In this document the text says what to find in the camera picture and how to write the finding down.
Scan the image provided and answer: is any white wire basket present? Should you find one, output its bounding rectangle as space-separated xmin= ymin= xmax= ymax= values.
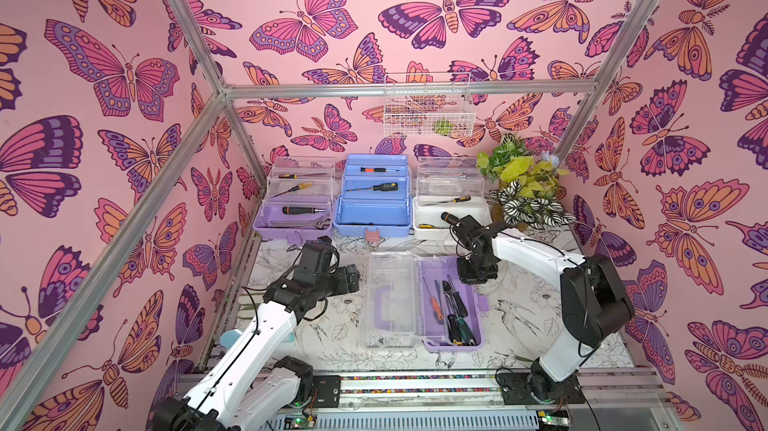
xmin=381 ymin=80 xmax=476 ymax=139

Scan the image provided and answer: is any white toolbox clear lid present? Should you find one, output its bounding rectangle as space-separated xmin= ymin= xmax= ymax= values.
xmin=412 ymin=156 xmax=492 ymax=242

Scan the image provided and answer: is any black orange screwdriver in purple box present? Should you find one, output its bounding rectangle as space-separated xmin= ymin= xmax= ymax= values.
xmin=281 ymin=206 xmax=328 ymax=216

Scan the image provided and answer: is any black yellow screwdriver in blue box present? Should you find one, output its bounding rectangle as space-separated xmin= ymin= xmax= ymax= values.
xmin=346 ymin=182 xmax=399 ymax=193

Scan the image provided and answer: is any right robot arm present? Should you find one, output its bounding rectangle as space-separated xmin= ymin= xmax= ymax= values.
xmin=441 ymin=212 xmax=635 ymax=404

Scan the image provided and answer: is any black orange screwdriver in white box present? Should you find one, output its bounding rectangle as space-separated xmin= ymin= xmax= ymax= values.
xmin=441 ymin=212 xmax=461 ymax=226

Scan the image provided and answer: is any blue open toolbox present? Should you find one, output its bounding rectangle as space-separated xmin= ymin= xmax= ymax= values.
xmin=333 ymin=154 xmax=413 ymax=242

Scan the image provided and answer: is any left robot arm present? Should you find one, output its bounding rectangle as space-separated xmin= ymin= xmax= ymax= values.
xmin=149 ymin=237 xmax=361 ymax=430

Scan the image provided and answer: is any purple toolbox clear lid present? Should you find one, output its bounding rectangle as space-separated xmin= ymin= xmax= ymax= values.
xmin=358 ymin=250 xmax=490 ymax=353

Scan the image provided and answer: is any potted leafy plant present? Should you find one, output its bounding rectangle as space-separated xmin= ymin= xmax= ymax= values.
xmin=476 ymin=133 xmax=575 ymax=230

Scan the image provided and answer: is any back purple open toolbox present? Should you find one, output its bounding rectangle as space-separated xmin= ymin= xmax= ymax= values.
xmin=252 ymin=156 xmax=337 ymax=246

